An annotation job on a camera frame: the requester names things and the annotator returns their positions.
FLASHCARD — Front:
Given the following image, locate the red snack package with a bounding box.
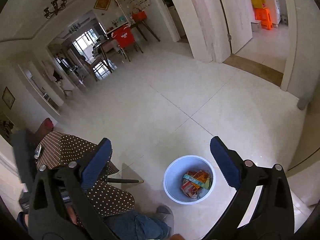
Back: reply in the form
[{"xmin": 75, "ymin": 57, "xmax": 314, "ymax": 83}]
[{"xmin": 181, "ymin": 170, "xmax": 212, "ymax": 199}]

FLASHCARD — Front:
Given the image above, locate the light blue trash bucket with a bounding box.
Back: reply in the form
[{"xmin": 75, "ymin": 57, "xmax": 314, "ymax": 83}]
[{"xmin": 163, "ymin": 155, "xmax": 216, "ymax": 205}]

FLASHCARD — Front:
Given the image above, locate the brown polka dot tablecloth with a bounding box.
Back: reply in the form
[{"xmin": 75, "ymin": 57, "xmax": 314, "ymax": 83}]
[{"xmin": 37, "ymin": 131, "xmax": 135, "ymax": 217}]

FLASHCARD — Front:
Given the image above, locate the person's leg in jeans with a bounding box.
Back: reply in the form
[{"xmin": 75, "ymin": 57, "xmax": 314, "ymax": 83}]
[{"xmin": 104, "ymin": 210, "xmax": 171, "ymax": 239}]

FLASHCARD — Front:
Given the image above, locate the red cushioned bench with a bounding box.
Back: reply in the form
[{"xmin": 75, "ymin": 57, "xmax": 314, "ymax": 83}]
[{"xmin": 34, "ymin": 118, "xmax": 54, "ymax": 144}]

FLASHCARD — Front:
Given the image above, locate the grey slipper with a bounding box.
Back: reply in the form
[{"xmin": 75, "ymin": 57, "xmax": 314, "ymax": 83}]
[{"xmin": 156, "ymin": 205, "xmax": 174, "ymax": 237}]

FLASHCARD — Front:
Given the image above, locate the wooden dining chair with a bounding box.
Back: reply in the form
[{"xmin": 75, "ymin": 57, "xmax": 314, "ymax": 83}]
[{"xmin": 79, "ymin": 55, "xmax": 113, "ymax": 82}]

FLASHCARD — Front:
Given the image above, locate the chair with red cover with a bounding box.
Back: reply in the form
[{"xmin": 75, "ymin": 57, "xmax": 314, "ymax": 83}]
[{"xmin": 111, "ymin": 24, "xmax": 143, "ymax": 62}]

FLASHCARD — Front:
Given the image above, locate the dark wooden dining table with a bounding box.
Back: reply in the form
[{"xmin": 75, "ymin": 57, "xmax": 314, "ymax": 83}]
[{"xmin": 94, "ymin": 21, "xmax": 160, "ymax": 62}]

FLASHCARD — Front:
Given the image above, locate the black chandelier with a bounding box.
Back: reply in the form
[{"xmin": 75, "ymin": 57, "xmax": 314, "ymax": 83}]
[{"xmin": 44, "ymin": 0, "xmax": 67, "ymax": 19}]

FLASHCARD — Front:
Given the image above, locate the orange plastic stool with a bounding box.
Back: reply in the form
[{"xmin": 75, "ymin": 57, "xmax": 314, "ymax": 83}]
[{"xmin": 254, "ymin": 7, "xmax": 273, "ymax": 30}]

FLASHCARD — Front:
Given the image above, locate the white bathroom door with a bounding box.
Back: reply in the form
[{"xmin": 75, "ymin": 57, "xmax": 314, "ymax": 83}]
[{"xmin": 221, "ymin": 0, "xmax": 252, "ymax": 54}]

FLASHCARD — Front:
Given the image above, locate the small framed picture left wall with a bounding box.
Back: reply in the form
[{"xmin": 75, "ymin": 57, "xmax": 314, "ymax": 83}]
[{"xmin": 2, "ymin": 87, "xmax": 15, "ymax": 109}]

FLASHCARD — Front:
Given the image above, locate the gold diamond wall decoration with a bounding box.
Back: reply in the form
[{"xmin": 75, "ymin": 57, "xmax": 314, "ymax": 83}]
[{"xmin": 94, "ymin": 0, "xmax": 112, "ymax": 10}]

